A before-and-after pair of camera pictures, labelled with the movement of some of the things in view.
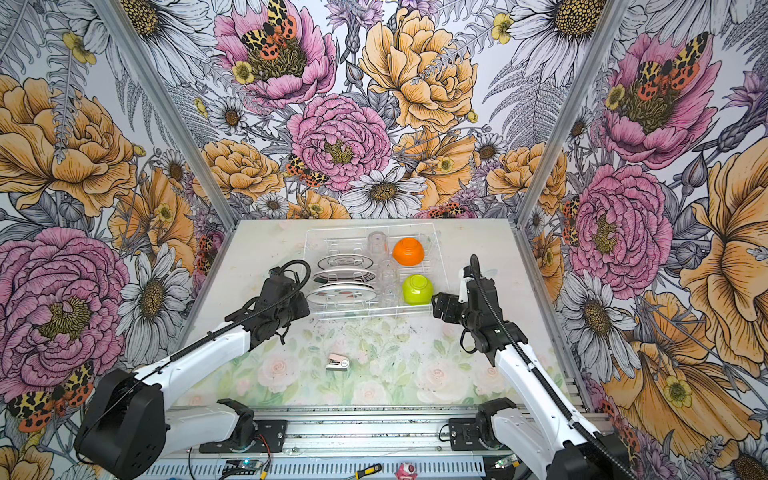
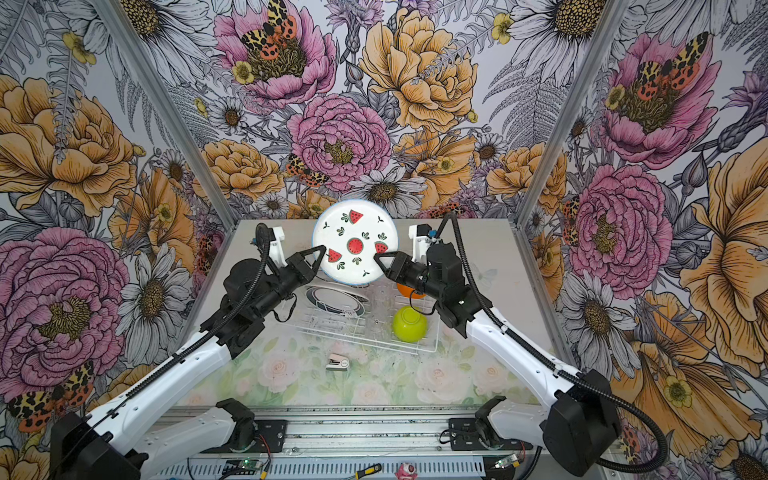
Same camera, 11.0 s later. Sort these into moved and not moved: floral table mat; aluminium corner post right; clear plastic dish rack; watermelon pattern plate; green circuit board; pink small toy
Moved: clear plastic dish rack; watermelon pattern plate
Not moved: green circuit board; floral table mat; pink small toy; aluminium corner post right
